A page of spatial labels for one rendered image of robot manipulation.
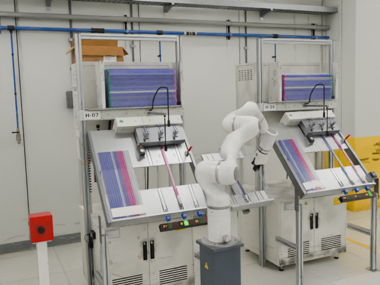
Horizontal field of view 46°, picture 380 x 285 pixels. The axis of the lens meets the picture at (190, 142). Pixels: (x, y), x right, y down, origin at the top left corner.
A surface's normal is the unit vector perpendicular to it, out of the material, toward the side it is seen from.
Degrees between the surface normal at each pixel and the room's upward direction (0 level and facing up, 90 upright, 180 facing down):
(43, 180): 90
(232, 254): 90
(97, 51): 80
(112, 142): 48
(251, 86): 90
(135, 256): 90
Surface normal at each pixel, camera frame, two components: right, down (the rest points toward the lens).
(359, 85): 0.41, 0.08
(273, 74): -0.91, 0.07
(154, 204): 0.29, -0.61
